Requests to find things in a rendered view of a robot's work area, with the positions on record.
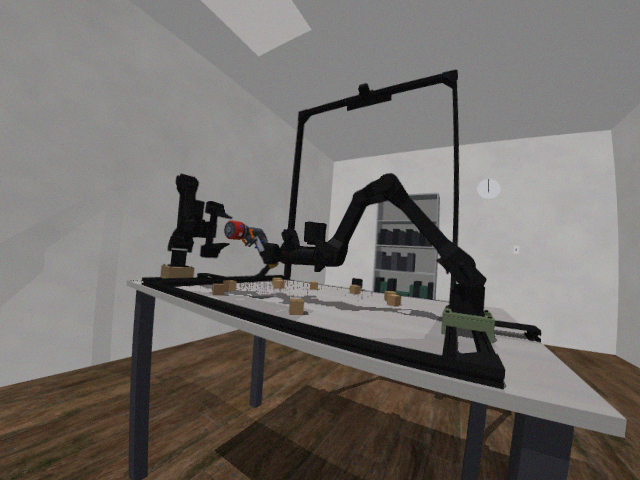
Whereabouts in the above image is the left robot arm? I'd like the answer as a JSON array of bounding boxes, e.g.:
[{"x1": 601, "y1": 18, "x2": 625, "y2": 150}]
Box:
[{"x1": 300, "y1": 173, "x2": 486, "y2": 316}]

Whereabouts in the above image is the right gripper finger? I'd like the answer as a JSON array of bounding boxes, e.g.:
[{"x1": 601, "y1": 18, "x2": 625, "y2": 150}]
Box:
[
  {"x1": 210, "y1": 206, "x2": 232, "y2": 219},
  {"x1": 205, "y1": 243, "x2": 230, "y2": 253}
]

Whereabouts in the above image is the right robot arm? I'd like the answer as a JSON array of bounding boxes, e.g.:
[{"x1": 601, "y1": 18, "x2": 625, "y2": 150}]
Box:
[{"x1": 168, "y1": 174, "x2": 205, "y2": 267}]

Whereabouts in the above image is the black hose nozzle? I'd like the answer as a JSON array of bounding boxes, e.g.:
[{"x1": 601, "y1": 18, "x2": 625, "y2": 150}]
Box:
[{"x1": 224, "y1": 221, "x2": 268, "y2": 252}]

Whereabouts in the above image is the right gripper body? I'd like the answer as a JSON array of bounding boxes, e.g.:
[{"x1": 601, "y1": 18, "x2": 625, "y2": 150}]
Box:
[{"x1": 199, "y1": 201, "x2": 224, "y2": 258}]

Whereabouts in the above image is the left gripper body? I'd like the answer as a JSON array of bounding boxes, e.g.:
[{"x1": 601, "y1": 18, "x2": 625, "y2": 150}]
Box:
[{"x1": 263, "y1": 243, "x2": 304, "y2": 265}]

